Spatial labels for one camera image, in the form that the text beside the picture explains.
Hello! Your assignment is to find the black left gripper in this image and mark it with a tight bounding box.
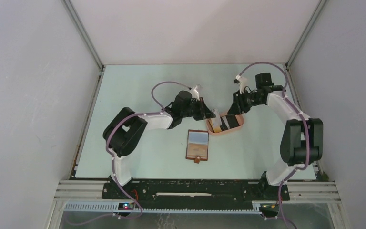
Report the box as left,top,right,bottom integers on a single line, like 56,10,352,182
181,97,215,121

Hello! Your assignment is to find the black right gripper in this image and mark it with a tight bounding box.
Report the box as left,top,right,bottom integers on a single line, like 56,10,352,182
227,89,263,116

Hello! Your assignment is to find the pink plastic tray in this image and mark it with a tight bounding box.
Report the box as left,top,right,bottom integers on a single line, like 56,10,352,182
205,112,244,136

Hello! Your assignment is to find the grey white credit card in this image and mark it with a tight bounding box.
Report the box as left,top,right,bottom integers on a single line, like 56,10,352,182
212,109,221,126

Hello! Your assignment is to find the brown leather card holder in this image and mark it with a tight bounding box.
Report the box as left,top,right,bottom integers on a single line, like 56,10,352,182
185,129,209,164

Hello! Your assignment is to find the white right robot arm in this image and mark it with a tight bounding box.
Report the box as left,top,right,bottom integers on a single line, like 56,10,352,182
227,73,323,199

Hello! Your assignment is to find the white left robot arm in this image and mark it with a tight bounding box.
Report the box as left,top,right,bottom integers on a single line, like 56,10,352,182
102,91,216,199

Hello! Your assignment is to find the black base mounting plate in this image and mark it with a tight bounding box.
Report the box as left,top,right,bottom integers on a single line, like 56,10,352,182
102,178,290,210

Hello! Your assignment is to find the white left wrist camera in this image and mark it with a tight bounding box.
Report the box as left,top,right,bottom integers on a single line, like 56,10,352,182
189,84,202,101

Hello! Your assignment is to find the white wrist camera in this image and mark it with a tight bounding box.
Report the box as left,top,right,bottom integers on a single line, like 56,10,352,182
189,84,202,101
233,75,248,94

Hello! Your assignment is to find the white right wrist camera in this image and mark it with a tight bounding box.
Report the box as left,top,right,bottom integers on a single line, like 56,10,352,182
233,75,248,94

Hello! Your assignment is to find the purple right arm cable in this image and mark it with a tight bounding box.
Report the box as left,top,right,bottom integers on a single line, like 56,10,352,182
236,62,312,229

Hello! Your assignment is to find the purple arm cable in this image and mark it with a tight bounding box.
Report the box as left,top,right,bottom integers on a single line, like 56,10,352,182
236,62,312,229
105,81,192,220

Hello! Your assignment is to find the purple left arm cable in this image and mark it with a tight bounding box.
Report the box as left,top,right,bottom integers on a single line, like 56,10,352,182
105,81,192,220

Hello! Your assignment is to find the aluminium frame rail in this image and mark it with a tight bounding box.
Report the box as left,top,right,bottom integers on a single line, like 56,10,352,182
54,180,341,204

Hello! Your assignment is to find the white cable duct strip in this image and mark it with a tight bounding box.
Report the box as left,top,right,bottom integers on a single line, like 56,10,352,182
63,201,261,214

